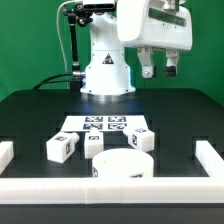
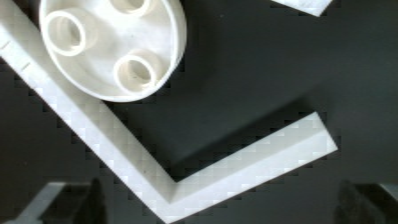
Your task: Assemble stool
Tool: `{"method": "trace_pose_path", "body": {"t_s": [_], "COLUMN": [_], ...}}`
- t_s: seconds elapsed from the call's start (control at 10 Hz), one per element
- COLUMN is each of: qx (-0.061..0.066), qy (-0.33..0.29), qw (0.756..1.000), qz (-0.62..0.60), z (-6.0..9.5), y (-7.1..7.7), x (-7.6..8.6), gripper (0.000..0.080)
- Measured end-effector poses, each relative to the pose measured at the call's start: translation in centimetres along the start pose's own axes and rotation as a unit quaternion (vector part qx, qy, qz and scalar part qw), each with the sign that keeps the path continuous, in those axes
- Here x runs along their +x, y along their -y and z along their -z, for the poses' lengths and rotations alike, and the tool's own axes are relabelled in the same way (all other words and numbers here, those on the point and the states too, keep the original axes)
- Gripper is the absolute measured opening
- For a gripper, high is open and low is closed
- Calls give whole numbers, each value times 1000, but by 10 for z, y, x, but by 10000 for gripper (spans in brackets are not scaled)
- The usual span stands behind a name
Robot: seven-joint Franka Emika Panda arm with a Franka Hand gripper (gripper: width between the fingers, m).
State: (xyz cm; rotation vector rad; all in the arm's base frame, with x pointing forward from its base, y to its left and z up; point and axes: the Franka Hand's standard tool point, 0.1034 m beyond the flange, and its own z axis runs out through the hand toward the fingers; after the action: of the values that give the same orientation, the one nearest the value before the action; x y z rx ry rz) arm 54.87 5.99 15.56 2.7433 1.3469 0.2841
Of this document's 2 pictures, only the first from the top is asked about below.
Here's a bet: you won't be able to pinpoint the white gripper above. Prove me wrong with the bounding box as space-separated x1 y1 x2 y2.
117 0 192 78

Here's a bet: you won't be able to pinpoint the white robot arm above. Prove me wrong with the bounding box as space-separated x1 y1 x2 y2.
81 0 192 97

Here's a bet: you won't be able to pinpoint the white fiducial marker sheet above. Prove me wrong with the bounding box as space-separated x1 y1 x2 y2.
61 115 147 132

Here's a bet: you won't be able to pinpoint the white U-shaped fence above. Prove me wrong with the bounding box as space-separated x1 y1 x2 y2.
0 139 224 205

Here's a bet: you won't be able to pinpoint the white camera on mount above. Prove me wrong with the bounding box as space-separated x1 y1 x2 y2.
83 0 116 10

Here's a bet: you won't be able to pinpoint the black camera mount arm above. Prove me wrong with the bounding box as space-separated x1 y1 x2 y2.
63 3 92 92

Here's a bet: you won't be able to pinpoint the white cable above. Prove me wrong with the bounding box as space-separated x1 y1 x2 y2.
55 0 78 74

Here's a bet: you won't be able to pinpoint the black cables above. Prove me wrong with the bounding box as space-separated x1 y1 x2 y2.
32 72 75 90

